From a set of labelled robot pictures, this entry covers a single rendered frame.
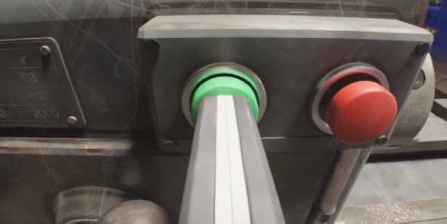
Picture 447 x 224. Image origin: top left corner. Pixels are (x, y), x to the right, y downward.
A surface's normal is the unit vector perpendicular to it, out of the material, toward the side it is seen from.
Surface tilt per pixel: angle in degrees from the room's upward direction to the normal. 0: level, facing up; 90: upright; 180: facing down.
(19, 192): 90
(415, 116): 85
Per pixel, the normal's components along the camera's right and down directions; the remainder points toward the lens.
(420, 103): 0.02, 0.24
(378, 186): 0.03, -0.80
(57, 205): -0.52, -0.22
